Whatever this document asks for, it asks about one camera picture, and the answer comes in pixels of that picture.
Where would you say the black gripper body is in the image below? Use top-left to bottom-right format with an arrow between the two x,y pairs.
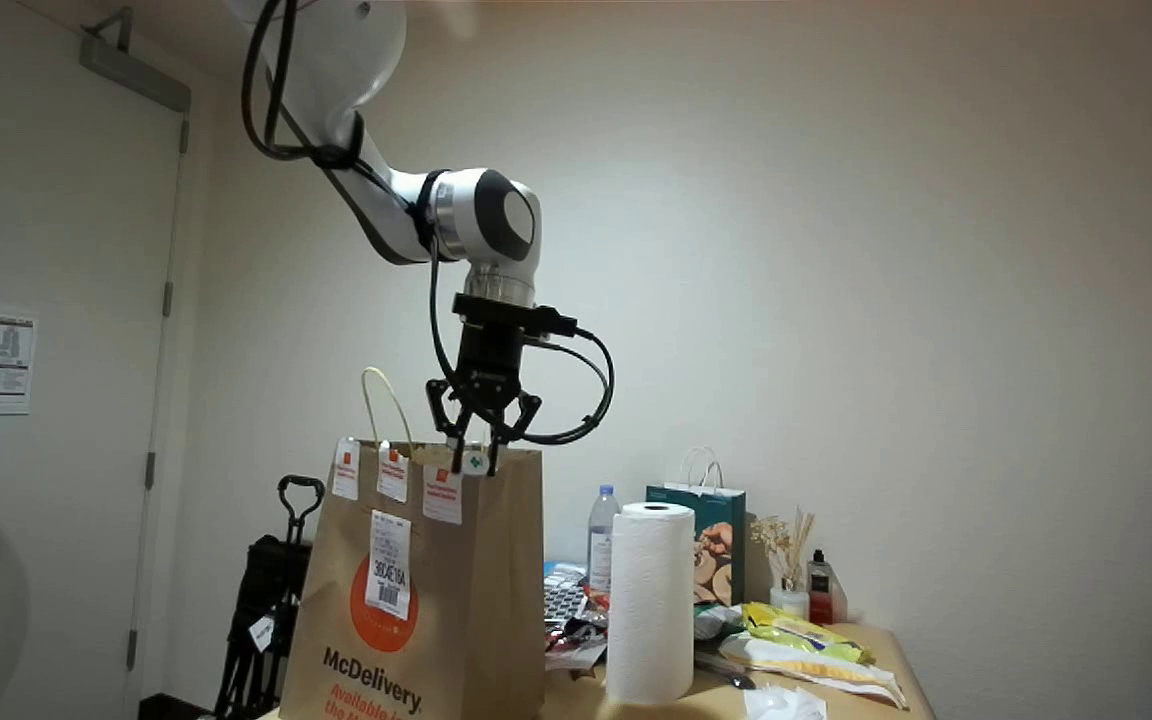
448,292 -> 542,411

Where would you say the clear plastic water bottle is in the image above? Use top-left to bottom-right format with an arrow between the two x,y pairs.
583,482 -> 626,606

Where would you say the brown paper carrier bag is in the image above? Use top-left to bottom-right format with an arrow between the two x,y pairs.
278,363 -> 554,720

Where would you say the green gift bag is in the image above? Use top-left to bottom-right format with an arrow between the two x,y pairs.
646,456 -> 751,612

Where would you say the small red bottle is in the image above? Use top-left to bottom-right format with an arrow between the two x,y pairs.
803,547 -> 842,629

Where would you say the grey keyboard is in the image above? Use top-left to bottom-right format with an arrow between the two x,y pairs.
545,571 -> 597,631

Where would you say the white paper towel roll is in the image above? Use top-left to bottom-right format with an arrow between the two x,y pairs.
603,497 -> 701,708

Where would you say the black folding cart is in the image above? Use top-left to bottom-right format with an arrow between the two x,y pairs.
213,472 -> 329,720

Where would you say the reed diffuser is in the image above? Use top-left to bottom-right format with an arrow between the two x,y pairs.
747,508 -> 821,620

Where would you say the yellow snack packet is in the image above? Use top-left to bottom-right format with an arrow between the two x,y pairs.
734,602 -> 881,673

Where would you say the clear plastic wrapper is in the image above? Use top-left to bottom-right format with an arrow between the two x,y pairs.
739,684 -> 832,720

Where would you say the white snack packet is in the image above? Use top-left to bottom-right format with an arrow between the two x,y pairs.
745,638 -> 909,712

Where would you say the white door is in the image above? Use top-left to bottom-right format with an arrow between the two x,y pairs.
0,0 -> 193,720

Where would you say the grey door closer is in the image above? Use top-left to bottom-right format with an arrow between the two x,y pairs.
76,14 -> 198,116

